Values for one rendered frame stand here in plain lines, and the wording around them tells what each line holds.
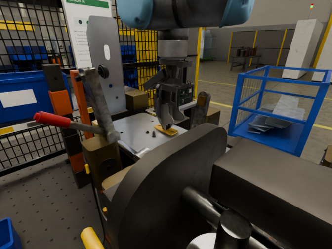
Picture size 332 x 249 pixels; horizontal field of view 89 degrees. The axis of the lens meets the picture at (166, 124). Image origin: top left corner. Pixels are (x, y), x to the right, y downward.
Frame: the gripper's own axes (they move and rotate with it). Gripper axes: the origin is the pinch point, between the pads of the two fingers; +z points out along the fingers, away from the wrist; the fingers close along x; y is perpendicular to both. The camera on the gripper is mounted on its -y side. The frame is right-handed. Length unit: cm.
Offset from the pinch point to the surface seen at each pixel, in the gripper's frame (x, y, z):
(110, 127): -19.2, 1.5, -6.2
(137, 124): -3.7, -10.8, 2.6
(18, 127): -34.3, -32.5, 1.3
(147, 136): -6.5, -1.5, 2.4
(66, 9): -5, -55, -35
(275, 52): 1150, -278, 25
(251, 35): 1137, -432, -61
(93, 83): -21.3, 1.2, -16.4
